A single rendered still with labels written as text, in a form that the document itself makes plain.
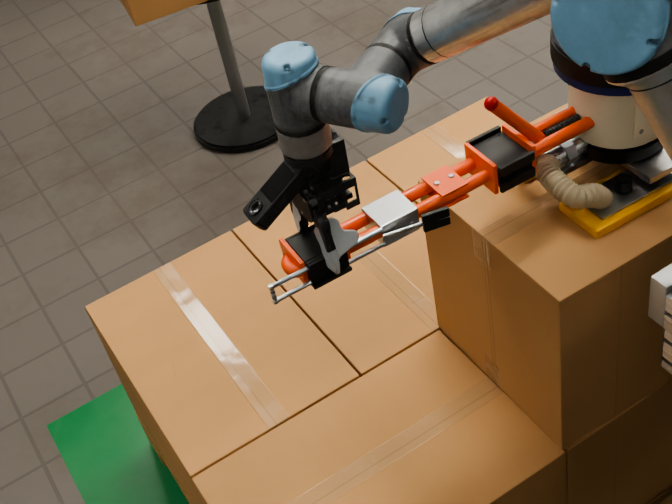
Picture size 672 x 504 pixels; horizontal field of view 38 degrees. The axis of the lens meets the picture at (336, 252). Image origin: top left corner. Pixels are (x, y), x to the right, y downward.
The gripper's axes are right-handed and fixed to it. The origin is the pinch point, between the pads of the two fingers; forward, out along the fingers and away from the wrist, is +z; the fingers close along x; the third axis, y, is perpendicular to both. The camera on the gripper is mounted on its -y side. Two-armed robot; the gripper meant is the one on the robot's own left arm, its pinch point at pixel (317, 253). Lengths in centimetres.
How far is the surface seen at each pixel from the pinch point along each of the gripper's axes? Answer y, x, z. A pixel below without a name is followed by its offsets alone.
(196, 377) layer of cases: -19, 38, 53
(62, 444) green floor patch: -53, 89, 108
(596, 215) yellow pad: 45.8, -11.3, 10.5
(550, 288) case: 30.5, -18.3, 12.4
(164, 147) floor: 24, 200, 109
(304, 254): -2.5, -1.2, -2.3
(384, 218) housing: 11.7, -1.4, -1.6
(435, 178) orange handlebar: 23.3, 1.6, -1.5
